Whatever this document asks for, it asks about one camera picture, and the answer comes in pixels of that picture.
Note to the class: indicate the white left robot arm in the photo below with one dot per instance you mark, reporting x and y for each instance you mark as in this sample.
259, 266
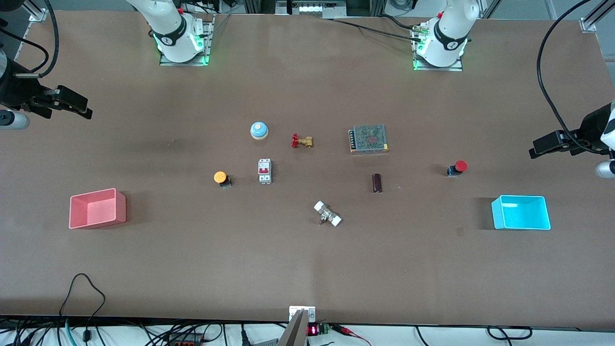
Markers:
449, 31

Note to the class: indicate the grey control box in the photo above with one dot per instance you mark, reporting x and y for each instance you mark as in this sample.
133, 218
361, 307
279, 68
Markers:
310, 7

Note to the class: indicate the grey camera mount bar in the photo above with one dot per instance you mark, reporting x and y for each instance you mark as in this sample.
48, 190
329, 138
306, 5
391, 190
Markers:
294, 331

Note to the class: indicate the metal mesh power supply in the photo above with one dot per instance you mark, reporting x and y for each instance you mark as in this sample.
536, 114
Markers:
369, 138

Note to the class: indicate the pink plastic box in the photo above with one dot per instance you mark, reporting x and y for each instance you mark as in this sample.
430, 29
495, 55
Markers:
96, 211

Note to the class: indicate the red alligator clip lead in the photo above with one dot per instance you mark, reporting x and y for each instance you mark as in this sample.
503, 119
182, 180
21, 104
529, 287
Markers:
348, 331

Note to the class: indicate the blue service bell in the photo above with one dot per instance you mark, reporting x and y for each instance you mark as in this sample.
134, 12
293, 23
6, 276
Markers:
259, 130

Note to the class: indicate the white-capped metal pipe fitting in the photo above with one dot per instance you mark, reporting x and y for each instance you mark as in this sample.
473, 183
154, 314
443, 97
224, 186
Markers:
327, 214

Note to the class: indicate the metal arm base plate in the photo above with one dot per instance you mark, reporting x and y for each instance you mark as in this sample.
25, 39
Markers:
439, 68
209, 33

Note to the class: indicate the white circuit breaker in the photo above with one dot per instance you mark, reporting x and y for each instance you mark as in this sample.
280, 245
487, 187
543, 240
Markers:
264, 171

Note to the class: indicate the cyan plastic box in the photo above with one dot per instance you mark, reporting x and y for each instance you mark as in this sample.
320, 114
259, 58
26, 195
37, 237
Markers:
521, 216

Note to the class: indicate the yellow push button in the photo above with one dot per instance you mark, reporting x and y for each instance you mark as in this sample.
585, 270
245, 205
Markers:
220, 177

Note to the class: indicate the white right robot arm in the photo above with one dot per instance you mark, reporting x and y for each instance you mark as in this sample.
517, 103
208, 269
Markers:
170, 29

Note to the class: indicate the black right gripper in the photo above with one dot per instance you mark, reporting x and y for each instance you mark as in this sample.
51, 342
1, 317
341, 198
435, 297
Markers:
14, 91

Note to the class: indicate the dark brown cylindrical capacitor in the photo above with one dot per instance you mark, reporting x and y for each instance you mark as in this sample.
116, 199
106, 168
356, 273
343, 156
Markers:
377, 183

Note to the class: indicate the red push button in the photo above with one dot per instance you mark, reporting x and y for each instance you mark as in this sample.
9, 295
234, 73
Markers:
460, 166

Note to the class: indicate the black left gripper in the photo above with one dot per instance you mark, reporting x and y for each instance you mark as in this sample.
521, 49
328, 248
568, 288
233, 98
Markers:
590, 126

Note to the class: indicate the aluminium frame profile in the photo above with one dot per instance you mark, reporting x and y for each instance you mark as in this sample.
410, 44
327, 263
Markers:
38, 9
596, 17

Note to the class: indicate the red digit display module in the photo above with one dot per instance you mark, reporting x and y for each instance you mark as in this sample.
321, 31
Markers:
314, 329

